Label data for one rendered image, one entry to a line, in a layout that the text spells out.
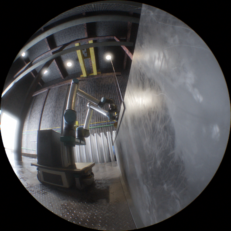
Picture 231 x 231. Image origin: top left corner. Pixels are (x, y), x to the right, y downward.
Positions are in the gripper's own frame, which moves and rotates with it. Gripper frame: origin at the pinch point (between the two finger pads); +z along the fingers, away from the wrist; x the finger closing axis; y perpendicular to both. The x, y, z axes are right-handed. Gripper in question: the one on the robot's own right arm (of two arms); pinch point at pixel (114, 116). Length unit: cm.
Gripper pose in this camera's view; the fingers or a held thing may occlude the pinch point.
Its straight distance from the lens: 124.3
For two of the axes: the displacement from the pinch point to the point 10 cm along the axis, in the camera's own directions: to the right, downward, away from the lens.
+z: 1.7, 9.0, -4.0
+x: -9.6, 2.4, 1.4
